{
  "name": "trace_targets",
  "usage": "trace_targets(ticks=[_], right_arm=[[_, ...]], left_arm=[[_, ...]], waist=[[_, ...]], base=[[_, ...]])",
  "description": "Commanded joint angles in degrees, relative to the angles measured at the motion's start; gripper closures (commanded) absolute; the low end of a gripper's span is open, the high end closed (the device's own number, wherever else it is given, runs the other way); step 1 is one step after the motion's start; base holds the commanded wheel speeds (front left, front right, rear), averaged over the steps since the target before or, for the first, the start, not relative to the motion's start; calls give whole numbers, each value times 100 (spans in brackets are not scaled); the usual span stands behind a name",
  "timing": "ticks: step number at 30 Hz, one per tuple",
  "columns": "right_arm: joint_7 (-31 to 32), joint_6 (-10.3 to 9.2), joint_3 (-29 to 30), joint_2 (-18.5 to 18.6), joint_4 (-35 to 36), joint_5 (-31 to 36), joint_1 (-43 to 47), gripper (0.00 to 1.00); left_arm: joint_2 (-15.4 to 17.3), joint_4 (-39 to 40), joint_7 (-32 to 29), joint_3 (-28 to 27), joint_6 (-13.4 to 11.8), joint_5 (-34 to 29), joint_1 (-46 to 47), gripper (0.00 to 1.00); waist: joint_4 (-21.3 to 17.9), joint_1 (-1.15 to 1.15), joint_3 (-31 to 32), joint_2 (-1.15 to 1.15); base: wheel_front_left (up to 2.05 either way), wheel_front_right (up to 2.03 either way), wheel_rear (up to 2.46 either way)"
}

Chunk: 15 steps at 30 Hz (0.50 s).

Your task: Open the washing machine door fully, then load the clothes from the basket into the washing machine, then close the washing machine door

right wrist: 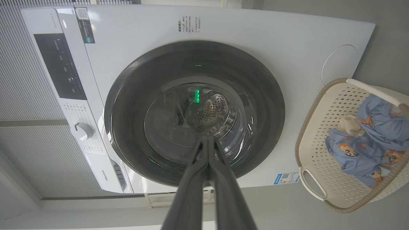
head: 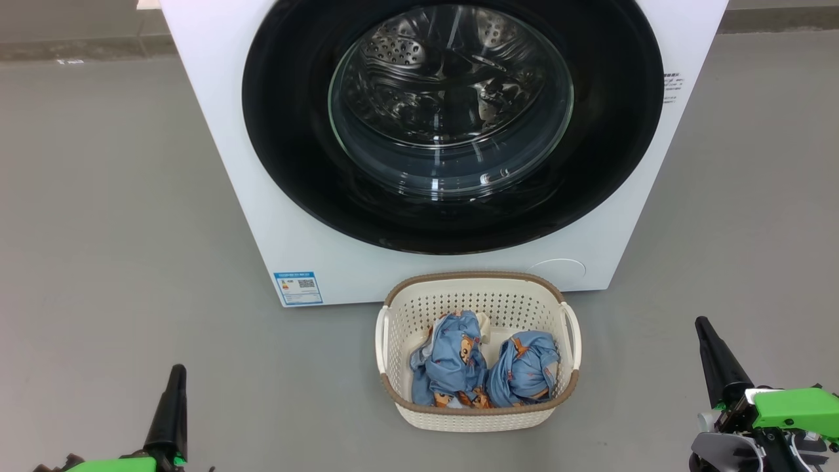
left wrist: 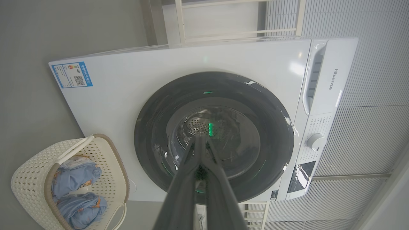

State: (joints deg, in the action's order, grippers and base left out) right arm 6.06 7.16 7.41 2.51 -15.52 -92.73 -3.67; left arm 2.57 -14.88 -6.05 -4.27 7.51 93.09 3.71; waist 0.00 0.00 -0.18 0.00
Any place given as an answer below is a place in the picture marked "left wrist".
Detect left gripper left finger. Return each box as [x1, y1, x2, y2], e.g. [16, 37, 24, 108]
[153, 136, 202, 230]

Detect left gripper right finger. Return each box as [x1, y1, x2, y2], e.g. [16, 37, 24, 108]
[202, 137, 248, 230]

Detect washing machine glass door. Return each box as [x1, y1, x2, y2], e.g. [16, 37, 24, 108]
[134, 72, 294, 205]

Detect blue patterned clothes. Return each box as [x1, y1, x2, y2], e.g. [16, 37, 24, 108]
[52, 157, 102, 198]
[57, 193, 108, 229]

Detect stainless steel washing machine drum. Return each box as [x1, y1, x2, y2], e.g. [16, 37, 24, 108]
[179, 109, 224, 138]

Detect white front-load washing machine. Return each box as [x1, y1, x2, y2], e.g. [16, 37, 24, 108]
[49, 37, 359, 205]

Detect small white metal rack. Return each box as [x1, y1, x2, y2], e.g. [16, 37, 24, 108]
[238, 201, 270, 230]

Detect black display panel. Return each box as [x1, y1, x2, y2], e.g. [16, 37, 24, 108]
[287, 161, 316, 194]

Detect white control knob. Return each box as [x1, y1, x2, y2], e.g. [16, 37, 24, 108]
[306, 134, 327, 151]

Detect cream perforated laundry basket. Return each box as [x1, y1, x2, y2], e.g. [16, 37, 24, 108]
[11, 134, 130, 230]

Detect blue energy label sticker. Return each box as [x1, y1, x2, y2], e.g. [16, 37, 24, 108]
[51, 61, 93, 89]

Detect white detergent drawer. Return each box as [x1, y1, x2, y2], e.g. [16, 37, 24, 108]
[302, 38, 359, 116]

